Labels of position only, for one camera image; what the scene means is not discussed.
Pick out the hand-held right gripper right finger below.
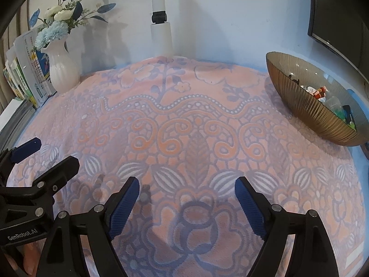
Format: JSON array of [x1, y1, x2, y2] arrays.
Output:
[[234, 176, 338, 277]]

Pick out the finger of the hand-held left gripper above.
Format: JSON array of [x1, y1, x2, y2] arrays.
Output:
[[0, 138, 42, 179], [27, 156, 80, 200]]

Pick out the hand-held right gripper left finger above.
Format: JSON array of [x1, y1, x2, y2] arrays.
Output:
[[36, 177, 141, 277]]

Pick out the amber ribbed glass bowl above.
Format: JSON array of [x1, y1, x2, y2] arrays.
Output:
[[266, 51, 366, 147]]

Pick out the green translucent figurine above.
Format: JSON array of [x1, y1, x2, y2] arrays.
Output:
[[334, 108, 356, 129]]

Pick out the red toy figure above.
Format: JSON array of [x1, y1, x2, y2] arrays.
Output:
[[313, 86, 328, 101]]

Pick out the person's left hand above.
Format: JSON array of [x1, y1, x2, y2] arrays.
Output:
[[21, 241, 44, 276]]

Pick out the grey flat stack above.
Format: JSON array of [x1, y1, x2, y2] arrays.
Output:
[[0, 98, 36, 145]]

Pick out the green and white book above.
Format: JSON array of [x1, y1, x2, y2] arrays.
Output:
[[2, 59, 32, 101]]

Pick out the books and leaflets stack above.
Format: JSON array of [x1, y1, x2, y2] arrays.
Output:
[[14, 30, 57, 108]]

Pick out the white ribbed vase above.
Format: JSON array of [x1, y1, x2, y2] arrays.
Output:
[[40, 39, 80, 94]]

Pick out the pink patterned blanket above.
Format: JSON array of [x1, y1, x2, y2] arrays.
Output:
[[0, 55, 366, 277]]

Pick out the blue and white artificial flowers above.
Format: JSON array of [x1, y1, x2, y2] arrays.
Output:
[[29, 0, 117, 51]]

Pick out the white lamp pole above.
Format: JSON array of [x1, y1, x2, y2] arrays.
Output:
[[150, 0, 174, 58]]

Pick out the black wall television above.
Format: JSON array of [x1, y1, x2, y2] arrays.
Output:
[[307, 0, 369, 77]]

